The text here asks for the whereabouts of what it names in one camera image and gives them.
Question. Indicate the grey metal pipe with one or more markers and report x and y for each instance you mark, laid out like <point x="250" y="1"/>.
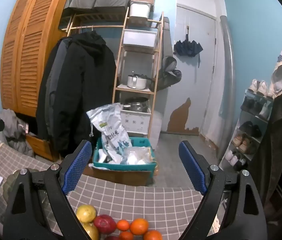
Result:
<point x="228" y="80"/>

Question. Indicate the steel cooking pot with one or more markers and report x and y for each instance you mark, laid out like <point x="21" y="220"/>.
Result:
<point x="136" y="104"/>

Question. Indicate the wooden shelf rack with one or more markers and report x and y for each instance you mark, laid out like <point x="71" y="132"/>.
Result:
<point x="131" y="90"/>

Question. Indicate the large brown cardboard box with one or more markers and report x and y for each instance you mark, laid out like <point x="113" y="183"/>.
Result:
<point x="121" y="177"/>

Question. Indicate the dark hanging bag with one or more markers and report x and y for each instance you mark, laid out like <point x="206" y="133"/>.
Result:
<point x="169" y="76"/>

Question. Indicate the dark blue folding umbrella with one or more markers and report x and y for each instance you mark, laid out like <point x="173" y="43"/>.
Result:
<point x="187" y="47"/>

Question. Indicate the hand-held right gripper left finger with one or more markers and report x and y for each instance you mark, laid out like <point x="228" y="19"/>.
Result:
<point x="77" y="170"/>

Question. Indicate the shoe rack with shoes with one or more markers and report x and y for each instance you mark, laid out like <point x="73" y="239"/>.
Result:
<point x="245" y="143"/>

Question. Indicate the black hooded jacket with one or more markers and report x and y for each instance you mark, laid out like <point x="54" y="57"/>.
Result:
<point x="86" y="80"/>

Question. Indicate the small white storage bin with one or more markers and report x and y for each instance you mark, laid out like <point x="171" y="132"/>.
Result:
<point x="139" y="10"/>

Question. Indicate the dark green scalloped plate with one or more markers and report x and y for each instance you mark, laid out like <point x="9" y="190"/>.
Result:
<point x="8" y="185"/>

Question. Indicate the wide white storage bin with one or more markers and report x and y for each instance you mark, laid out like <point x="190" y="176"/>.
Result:
<point x="139" y="38"/>

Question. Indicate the white printed rice bag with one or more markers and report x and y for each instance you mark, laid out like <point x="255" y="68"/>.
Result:
<point x="111" y="130"/>

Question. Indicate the grey clothes pile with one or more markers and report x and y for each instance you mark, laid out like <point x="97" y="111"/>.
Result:
<point x="13" y="130"/>

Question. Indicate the dark hanging coat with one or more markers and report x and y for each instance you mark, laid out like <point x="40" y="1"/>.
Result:
<point x="280" y="142"/>

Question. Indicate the dark grey jacket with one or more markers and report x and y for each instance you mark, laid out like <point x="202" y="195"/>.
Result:
<point x="56" y="80"/>

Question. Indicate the grey folded board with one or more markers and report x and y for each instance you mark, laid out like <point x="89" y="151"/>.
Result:
<point x="166" y="37"/>

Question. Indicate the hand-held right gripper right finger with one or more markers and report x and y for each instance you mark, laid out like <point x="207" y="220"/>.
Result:
<point x="193" y="170"/>

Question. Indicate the small tangerine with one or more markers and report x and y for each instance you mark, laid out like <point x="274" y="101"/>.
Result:
<point x="126" y="236"/>
<point x="123" y="225"/>

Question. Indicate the clear plastic bag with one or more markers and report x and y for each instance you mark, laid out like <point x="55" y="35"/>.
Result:
<point x="138" y="155"/>

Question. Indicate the pale blue door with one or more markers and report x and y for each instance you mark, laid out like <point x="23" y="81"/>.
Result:
<point x="195" y="85"/>

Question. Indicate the white perforated basket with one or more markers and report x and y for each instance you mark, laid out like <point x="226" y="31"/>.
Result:
<point x="134" y="122"/>

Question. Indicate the teal plastic bin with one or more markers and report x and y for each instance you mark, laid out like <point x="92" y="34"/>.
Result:
<point x="126" y="167"/>

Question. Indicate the white cooking pot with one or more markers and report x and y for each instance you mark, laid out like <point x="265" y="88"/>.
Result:
<point x="137" y="82"/>

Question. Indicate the yellow green pear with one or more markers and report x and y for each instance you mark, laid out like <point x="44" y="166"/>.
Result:
<point x="86" y="213"/>
<point x="91" y="232"/>

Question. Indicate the large orange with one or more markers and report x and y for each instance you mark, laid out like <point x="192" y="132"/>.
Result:
<point x="153" y="236"/>
<point x="139" y="226"/>

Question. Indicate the wooden louvered wardrobe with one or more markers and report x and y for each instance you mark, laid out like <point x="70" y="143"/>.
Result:
<point x="31" y="55"/>

